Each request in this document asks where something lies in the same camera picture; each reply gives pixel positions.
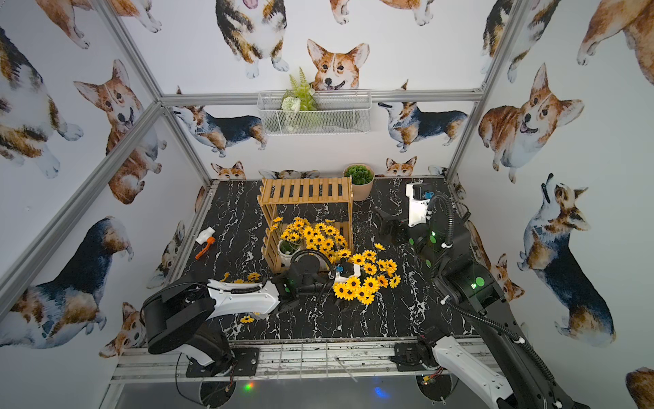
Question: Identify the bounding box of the sunflower pot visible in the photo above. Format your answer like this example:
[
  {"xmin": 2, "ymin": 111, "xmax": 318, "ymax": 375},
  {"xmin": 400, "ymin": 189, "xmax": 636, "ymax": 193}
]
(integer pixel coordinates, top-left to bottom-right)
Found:
[
  {"xmin": 272, "ymin": 216, "xmax": 308, "ymax": 267},
  {"xmin": 211, "ymin": 274, "xmax": 271, "ymax": 324},
  {"xmin": 331, "ymin": 243, "xmax": 402, "ymax": 305},
  {"xmin": 302, "ymin": 223, "xmax": 352, "ymax": 264}
]

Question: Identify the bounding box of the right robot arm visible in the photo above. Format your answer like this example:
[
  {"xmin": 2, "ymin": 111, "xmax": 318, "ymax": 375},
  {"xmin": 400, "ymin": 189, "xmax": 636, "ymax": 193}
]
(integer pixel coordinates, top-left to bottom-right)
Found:
[{"xmin": 372, "ymin": 194, "xmax": 583, "ymax": 408}]

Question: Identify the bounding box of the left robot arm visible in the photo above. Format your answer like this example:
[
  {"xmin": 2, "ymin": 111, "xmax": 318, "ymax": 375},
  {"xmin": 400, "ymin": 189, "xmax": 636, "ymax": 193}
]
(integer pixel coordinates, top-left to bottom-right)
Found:
[{"xmin": 141, "ymin": 250, "xmax": 337, "ymax": 375}]

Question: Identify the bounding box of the beige pot green plant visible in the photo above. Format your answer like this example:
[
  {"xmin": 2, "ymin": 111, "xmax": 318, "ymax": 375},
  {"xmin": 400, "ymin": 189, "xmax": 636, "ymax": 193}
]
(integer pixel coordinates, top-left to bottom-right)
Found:
[{"xmin": 343, "ymin": 164, "xmax": 375, "ymax": 202}]

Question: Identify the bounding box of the wooden two-tier shelf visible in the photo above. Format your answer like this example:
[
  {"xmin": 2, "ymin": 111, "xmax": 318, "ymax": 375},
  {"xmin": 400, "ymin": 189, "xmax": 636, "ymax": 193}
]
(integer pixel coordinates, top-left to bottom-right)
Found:
[{"xmin": 257, "ymin": 177, "xmax": 354, "ymax": 274}]

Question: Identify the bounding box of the white orange spray bottle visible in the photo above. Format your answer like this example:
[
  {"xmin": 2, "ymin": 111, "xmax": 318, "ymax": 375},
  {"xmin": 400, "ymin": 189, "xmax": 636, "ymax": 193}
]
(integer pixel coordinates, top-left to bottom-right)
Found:
[{"xmin": 195, "ymin": 227, "xmax": 216, "ymax": 260}]

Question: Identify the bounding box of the green fern plant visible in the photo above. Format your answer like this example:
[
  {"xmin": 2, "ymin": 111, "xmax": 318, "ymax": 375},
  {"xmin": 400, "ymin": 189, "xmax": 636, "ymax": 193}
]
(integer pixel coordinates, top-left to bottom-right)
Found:
[{"xmin": 281, "ymin": 68, "xmax": 318, "ymax": 114}]

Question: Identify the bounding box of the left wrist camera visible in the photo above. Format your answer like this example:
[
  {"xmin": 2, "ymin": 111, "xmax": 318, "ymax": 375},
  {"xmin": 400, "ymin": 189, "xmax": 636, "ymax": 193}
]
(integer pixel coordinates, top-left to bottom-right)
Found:
[{"xmin": 335, "ymin": 262, "xmax": 361, "ymax": 283}]

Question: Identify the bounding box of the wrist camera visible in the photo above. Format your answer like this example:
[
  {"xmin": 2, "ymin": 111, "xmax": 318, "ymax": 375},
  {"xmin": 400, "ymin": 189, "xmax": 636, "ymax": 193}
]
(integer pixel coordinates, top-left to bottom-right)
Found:
[
  {"xmin": 405, "ymin": 182, "xmax": 435, "ymax": 228},
  {"xmin": 335, "ymin": 262, "xmax": 361, "ymax": 283}
]

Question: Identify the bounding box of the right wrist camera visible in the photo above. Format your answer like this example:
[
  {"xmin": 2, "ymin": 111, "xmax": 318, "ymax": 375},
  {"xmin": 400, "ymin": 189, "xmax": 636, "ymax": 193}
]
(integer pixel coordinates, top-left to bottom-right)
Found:
[{"xmin": 405, "ymin": 182, "xmax": 435, "ymax": 228}]

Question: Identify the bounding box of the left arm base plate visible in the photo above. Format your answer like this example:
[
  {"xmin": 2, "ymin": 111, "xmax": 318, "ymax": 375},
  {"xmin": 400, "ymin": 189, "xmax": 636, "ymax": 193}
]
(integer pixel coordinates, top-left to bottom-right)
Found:
[{"xmin": 186, "ymin": 348, "xmax": 261, "ymax": 378}]

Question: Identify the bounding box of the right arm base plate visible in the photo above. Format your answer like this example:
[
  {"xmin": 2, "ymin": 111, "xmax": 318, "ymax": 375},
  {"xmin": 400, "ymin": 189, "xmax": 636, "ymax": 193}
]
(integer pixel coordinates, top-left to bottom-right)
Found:
[{"xmin": 389, "ymin": 342, "xmax": 439, "ymax": 372}]

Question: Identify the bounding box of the white wire basket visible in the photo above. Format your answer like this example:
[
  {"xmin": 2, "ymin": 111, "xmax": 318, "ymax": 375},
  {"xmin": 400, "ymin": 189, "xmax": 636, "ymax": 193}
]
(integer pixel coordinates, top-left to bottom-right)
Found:
[{"xmin": 257, "ymin": 90, "xmax": 372, "ymax": 136}]

